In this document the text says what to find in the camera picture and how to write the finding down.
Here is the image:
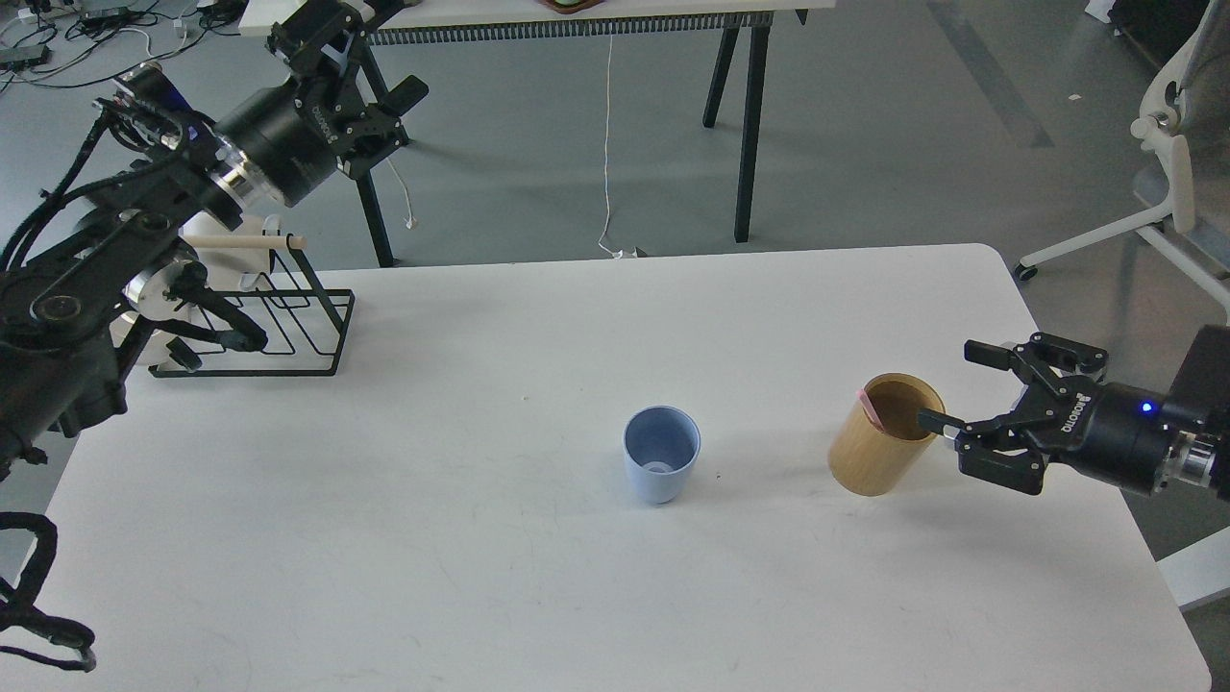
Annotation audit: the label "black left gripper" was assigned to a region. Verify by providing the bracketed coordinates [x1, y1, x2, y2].
[215, 1, 431, 209]

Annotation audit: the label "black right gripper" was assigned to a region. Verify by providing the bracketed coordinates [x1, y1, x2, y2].
[918, 333, 1196, 497]

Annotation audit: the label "pink chopstick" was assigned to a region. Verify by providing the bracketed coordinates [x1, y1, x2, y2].
[856, 388, 887, 431]

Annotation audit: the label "light blue plastic cup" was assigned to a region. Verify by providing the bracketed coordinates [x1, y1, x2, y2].
[621, 406, 701, 505]

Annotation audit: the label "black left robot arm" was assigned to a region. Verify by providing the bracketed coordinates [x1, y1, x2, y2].
[1, 1, 428, 476]

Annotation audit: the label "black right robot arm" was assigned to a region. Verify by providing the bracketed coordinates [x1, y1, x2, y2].
[918, 324, 1229, 501]

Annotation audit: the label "white background table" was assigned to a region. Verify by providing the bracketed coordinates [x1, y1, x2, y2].
[239, 0, 811, 268]

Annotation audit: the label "bamboo cylindrical holder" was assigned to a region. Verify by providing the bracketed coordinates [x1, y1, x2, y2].
[827, 372, 945, 498]

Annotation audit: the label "white office chair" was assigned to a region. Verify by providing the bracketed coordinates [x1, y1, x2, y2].
[1012, 1, 1229, 309]

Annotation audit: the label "white power cable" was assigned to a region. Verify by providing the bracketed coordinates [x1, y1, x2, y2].
[384, 159, 418, 230]

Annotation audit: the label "black wire dish rack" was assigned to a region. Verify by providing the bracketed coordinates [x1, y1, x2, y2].
[113, 227, 355, 379]

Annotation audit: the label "floor cables and power strips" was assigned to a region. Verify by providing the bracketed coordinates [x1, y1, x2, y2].
[0, 0, 248, 88]

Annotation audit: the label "white hanging cable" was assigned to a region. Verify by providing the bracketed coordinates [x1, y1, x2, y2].
[598, 34, 626, 261]

